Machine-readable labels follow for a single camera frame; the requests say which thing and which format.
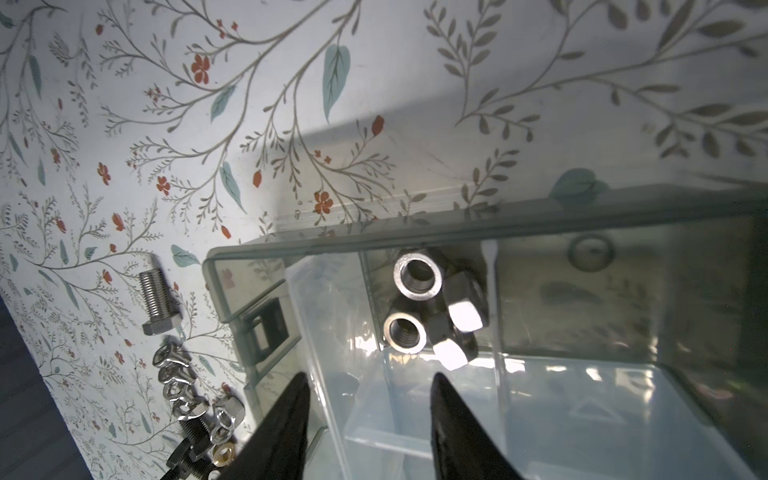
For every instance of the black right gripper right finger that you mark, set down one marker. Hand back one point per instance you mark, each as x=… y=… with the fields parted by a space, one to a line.
x=461 y=447

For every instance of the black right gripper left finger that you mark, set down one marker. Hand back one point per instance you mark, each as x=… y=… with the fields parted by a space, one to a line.
x=278 y=447

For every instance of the silver hex nut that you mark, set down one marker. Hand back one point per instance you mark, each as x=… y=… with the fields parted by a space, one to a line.
x=453 y=348
x=466 y=302

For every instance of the shiny silver nut pair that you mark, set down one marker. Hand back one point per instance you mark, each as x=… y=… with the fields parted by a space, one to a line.
x=418 y=276

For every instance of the translucent green organizer box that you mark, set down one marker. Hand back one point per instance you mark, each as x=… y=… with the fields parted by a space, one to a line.
x=627 y=335

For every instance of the silver hex bolt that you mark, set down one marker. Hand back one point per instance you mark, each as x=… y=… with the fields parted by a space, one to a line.
x=162 y=311

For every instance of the black hex bolt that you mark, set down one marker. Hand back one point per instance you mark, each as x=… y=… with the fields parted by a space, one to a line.
x=198 y=435
x=180 y=466

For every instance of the silver wing nut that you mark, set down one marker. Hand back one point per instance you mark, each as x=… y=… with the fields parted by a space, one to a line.
x=228 y=414

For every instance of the silver flange nut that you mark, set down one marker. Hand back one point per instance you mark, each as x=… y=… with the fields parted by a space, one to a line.
x=185 y=403
x=176 y=373
x=170 y=353

